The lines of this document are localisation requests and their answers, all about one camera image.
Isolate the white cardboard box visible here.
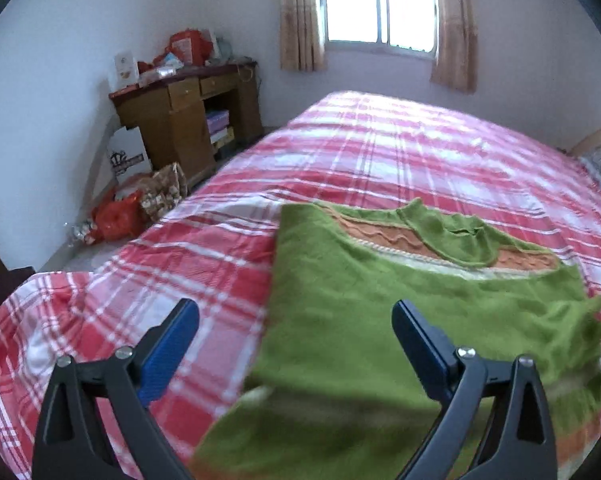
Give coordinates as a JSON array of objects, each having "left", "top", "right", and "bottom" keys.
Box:
[{"left": 106, "top": 126, "right": 152, "bottom": 188}]

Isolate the green knitted sweater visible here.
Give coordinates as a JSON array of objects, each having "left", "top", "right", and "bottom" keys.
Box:
[{"left": 190, "top": 199, "right": 601, "bottom": 480}]

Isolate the dark wooden furniture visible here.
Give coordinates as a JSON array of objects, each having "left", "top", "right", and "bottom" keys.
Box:
[{"left": 0, "top": 225, "right": 36, "bottom": 321}]

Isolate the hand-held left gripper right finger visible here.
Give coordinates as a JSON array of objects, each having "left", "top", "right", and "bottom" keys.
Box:
[{"left": 391, "top": 300, "right": 560, "bottom": 480}]

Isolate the patterned gift bag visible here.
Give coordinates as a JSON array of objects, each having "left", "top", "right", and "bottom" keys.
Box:
[{"left": 139, "top": 162, "right": 188, "bottom": 222}]

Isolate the beige curtain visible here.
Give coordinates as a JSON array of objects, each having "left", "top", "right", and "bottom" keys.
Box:
[
  {"left": 429, "top": 0, "right": 479, "bottom": 94},
  {"left": 279, "top": 0, "right": 327, "bottom": 73}
]

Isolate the white greeting card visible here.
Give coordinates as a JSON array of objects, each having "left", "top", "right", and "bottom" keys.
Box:
[{"left": 113, "top": 51, "right": 140, "bottom": 92}]

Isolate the window with metal bars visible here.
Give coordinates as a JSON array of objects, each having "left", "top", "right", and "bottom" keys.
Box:
[{"left": 321, "top": 0, "right": 438, "bottom": 56}]

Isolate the bed with red plaid sheet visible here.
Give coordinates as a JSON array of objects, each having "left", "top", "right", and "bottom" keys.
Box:
[{"left": 0, "top": 91, "right": 601, "bottom": 480}]

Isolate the clear plastic wrap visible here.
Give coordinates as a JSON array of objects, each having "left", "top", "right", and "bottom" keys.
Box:
[{"left": 68, "top": 217, "right": 98, "bottom": 247}]

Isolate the cream wooden headboard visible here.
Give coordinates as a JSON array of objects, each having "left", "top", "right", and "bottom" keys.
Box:
[{"left": 570, "top": 127, "right": 601, "bottom": 158}]

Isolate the wooden desk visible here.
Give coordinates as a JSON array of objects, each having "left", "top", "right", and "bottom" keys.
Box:
[{"left": 108, "top": 60, "right": 264, "bottom": 192}]

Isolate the red plastic bag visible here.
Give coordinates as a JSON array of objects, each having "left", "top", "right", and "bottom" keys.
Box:
[{"left": 91, "top": 187, "right": 148, "bottom": 243}]

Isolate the stack of books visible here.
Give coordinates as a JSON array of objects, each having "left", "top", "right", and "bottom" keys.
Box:
[{"left": 205, "top": 109, "right": 235, "bottom": 148}]

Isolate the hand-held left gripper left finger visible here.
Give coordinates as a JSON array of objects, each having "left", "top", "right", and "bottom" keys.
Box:
[{"left": 32, "top": 298, "right": 201, "bottom": 480}]

